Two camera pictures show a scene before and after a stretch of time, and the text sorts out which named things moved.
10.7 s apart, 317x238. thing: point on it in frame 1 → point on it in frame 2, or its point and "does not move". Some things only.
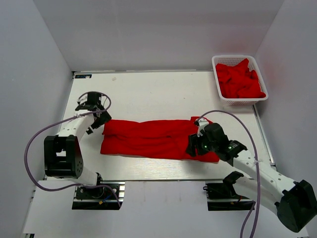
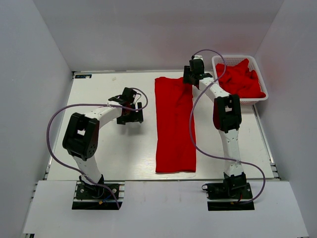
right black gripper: [193, 140] → [186, 78]
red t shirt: [156, 139] → [176, 150]
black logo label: [83, 76] does not move
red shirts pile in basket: [237, 82] does not move
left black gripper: [105, 117] → [133, 118]
